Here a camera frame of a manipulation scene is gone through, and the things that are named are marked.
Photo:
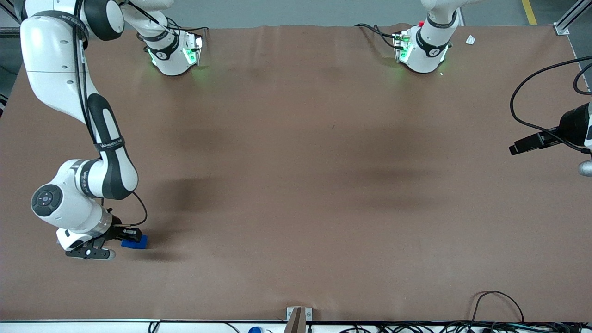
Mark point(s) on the brown table mat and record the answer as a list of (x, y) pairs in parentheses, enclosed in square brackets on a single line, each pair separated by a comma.
[(296, 185)]

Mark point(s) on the metal base connector plate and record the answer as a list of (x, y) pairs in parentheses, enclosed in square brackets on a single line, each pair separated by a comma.
[(401, 46), (193, 48)]

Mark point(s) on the blue round cap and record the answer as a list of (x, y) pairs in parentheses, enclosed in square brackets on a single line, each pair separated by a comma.
[(255, 330)]

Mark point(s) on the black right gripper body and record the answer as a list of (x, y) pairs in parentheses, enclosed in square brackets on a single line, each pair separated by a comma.
[(115, 230)]

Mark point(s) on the aluminium frame profile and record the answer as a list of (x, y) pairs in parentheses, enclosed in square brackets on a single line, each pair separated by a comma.
[(562, 28)]

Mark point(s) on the blue plastic part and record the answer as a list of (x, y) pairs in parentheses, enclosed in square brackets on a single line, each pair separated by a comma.
[(138, 245)]

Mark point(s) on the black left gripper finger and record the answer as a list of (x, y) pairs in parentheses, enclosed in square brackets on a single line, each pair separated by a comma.
[(532, 147), (529, 140)]

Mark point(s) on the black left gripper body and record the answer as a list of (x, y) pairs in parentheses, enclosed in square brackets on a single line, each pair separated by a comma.
[(571, 125)]

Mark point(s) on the white paper scrap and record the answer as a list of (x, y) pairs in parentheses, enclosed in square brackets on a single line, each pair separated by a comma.
[(470, 40)]

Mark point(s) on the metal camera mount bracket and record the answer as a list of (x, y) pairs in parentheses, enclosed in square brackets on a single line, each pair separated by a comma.
[(296, 319)]

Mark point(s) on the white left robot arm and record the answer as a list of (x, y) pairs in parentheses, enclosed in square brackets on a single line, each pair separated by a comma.
[(425, 58)]

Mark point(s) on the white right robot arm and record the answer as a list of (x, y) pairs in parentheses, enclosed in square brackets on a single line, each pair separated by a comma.
[(51, 55)]

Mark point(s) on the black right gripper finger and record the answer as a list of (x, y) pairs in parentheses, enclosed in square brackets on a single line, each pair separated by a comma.
[(130, 237), (132, 230)]

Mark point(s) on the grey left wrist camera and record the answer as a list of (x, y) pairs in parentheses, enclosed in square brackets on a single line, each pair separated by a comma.
[(586, 168)]

